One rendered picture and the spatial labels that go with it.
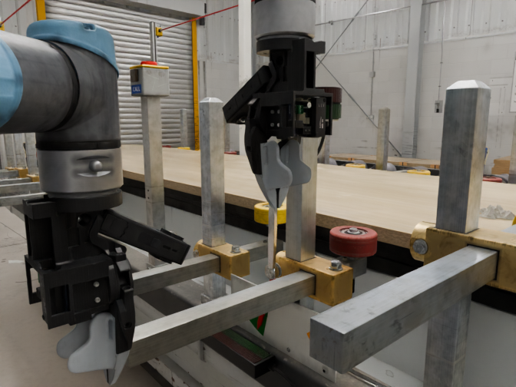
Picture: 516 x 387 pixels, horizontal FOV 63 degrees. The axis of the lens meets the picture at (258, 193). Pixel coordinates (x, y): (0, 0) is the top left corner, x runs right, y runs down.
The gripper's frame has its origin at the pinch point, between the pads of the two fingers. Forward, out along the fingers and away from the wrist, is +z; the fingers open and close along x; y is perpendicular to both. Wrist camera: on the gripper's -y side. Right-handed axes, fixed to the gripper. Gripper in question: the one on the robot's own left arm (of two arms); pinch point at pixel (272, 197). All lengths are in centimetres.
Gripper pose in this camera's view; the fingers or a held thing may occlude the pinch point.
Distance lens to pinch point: 57.3
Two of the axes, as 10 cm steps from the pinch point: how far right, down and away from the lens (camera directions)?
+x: 7.5, -1.2, 6.5
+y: 6.6, 1.3, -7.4
